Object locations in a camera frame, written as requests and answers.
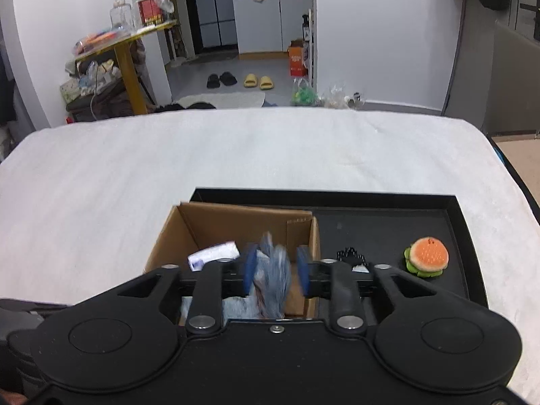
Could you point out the pile of bags and clutter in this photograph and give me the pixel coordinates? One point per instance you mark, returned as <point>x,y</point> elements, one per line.
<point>97,93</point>

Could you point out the grey door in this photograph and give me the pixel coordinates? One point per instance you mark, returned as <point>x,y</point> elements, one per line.
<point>514,76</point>

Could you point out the flat brown cardboard box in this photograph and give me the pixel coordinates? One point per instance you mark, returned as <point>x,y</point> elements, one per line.
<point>523,160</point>

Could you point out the clear glass jar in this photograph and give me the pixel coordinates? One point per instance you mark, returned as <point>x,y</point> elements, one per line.
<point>121,16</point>

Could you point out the yellow-legged round table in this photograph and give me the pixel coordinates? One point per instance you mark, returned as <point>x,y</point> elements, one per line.
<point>126,71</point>

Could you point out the black-framed glass door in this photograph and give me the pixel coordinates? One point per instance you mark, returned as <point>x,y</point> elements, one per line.
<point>215,8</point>

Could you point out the black slipper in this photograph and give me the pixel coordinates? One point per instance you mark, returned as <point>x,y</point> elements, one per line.
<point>228,78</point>
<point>213,81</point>

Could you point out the burger plush toy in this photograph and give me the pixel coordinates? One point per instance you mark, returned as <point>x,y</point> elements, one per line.
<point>427,257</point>

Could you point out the green bag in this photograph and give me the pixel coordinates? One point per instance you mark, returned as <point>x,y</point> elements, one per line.
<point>304,95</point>

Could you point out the clear plastic bag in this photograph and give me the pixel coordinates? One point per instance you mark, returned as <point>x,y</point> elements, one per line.
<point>337,99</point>

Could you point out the white narrow shelf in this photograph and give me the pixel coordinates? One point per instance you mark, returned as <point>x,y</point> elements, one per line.
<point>311,50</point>

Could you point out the yellow slipper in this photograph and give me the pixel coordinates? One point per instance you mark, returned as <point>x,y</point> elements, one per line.
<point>251,80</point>
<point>266,83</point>

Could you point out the white kitchen cabinet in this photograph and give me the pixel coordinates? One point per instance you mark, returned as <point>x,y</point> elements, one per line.
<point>270,25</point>

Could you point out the brown cardboard box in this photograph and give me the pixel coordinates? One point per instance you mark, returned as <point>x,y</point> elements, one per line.
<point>236,223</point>
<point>523,160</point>

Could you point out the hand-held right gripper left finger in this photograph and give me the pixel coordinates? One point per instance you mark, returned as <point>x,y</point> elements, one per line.
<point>249,270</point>

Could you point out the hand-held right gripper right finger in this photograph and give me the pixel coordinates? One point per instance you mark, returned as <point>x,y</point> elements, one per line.
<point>303,270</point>

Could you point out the black tray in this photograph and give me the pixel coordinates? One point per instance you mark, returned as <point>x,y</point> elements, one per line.
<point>379,228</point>

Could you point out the white floor rug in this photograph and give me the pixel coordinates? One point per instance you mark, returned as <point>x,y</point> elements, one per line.
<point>228,100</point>

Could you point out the blue tissue pack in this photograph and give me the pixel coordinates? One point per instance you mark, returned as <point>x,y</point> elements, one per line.
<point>211,255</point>

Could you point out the red box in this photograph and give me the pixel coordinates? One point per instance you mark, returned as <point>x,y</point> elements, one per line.
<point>149,12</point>

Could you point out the orange cardboard box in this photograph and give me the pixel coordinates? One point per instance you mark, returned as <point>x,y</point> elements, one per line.
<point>297,61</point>

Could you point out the black plush toy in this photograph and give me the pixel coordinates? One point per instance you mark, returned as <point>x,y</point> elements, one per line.
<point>350,257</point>

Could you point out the blue denim rabbit toy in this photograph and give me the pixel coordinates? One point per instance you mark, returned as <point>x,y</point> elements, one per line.
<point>274,278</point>

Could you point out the grey fuzzy plush toy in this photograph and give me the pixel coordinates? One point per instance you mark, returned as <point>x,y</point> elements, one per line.
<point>238,308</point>

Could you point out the orange snack packets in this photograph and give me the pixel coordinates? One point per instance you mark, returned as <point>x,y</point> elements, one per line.
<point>97,41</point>

